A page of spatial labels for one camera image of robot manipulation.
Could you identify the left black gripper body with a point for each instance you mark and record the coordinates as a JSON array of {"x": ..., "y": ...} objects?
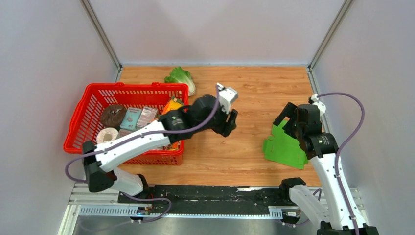
[{"x": 218, "y": 124}]

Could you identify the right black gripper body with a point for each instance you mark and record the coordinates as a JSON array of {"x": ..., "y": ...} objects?
[{"x": 297, "y": 129}]

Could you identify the green paper box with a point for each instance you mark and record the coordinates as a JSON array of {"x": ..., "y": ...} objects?
[{"x": 283, "y": 149}]

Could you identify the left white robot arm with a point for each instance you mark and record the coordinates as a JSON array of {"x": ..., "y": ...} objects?
[{"x": 102, "y": 160}]

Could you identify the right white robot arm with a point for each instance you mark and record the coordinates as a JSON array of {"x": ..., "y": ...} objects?
[{"x": 340, "y": 215}]

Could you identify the pink small box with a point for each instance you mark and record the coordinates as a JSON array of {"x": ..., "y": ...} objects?
[{"x": 147, "y": 115}]

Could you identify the teal small box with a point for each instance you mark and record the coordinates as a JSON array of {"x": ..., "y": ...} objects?
[{"x": 131, "y": 118}]

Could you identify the grey pink flat box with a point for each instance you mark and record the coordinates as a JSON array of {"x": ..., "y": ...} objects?
[{"x": 122, "y": 133}]

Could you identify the orange yellow carton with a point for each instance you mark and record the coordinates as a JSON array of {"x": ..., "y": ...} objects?
[{"x": 174, "y": 103}]

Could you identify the green lettuce head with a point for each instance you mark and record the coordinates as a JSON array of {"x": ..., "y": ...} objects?
[{"x": 178, "y": 75}]

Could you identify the brown round bread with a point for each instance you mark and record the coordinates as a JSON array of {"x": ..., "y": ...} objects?
[{"x": 113, "y": 115}]

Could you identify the white toilet paper roll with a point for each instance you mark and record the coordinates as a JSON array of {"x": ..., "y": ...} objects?
[{"x": 106, "y": 135}]

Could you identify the red plastic basket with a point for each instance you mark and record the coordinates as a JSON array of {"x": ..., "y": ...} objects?
[{"x": 85, "y": 125}]

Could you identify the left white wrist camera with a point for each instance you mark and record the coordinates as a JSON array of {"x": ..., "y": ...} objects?
[{"x": 226, "y": 97}]

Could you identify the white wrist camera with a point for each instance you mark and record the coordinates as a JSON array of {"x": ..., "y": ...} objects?
[
  {"x": 226, "y": 97},
  {"x": 315, "y": 100}
]

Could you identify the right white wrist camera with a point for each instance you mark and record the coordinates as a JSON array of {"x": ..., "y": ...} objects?
[{"x": 315, "y": 100}]

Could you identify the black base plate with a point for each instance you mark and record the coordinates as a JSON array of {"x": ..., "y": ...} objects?
[{"x": 224, "y": 200}]

